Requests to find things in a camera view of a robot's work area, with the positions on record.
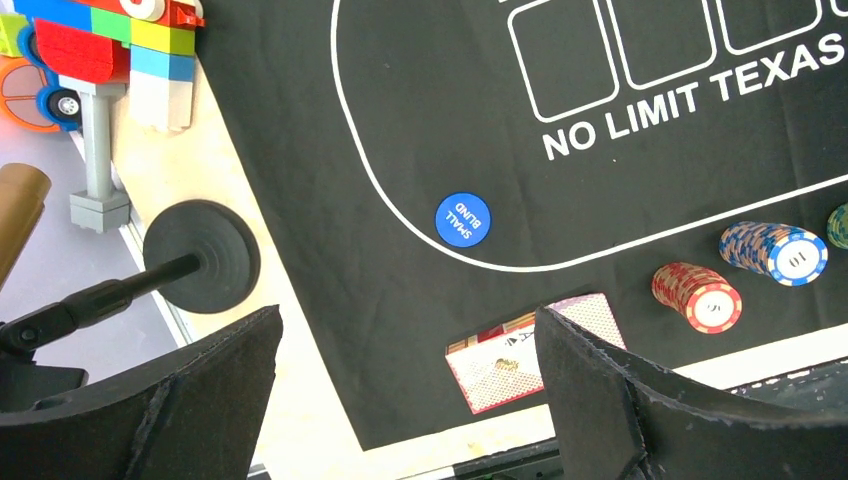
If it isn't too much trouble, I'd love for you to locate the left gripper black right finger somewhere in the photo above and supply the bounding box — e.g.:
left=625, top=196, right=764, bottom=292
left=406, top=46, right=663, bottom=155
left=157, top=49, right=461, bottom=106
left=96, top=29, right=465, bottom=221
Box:
left=535, top=307, right=847, bottom=479

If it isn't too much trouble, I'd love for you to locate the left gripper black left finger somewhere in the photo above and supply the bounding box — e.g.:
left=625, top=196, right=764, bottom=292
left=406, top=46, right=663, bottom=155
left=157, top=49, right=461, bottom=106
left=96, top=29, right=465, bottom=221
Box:
left=1, top=305, right=283, bottom=479

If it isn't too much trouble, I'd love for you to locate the red poker chip stack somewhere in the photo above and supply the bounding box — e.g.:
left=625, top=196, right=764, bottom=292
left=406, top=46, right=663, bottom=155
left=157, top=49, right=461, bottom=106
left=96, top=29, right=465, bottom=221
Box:
left=651, top=262, right=743, bottom=335

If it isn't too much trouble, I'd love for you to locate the blue poker chip stack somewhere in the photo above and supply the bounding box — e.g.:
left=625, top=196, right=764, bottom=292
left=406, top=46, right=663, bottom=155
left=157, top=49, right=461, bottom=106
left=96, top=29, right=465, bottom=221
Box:
left=718, top=221, right=829, bottom=287

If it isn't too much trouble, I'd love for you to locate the blue small blind button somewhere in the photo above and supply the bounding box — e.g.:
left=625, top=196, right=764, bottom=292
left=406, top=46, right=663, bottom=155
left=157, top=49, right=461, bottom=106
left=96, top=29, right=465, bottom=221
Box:
left=434, top=192, right=492, bottom=249

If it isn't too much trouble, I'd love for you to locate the red playing card box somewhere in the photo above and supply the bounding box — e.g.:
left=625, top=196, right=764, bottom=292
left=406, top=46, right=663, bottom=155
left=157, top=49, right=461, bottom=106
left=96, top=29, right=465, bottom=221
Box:
left=445, top=293, right=625, bottom=414

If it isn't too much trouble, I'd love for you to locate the black round microphone base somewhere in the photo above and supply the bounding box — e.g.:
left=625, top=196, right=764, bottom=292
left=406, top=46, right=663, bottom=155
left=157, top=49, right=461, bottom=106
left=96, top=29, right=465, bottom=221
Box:
left=0, top=199, right=262, bottom=362

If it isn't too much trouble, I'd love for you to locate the black poker table mat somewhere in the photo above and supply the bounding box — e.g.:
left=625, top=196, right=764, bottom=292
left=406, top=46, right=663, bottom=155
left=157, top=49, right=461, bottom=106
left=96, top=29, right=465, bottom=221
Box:
left=197, top=1, right=847, bottom=449

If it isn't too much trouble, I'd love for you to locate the green poker chip stack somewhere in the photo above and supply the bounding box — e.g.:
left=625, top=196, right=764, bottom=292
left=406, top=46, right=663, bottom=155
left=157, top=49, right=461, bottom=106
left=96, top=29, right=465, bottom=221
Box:
left=826, top=203, right=848, bottom=250

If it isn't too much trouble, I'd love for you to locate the colourful toy block vehicle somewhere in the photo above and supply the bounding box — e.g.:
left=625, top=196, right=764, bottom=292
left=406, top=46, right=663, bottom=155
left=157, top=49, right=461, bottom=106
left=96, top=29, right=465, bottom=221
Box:
left=1, top=1, right=206, bottom=132

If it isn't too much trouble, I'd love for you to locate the grey toy block post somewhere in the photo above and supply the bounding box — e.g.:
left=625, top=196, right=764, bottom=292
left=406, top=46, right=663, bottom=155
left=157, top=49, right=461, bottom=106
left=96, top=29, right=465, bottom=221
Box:
left=59, top=75, right=130, bottom=233

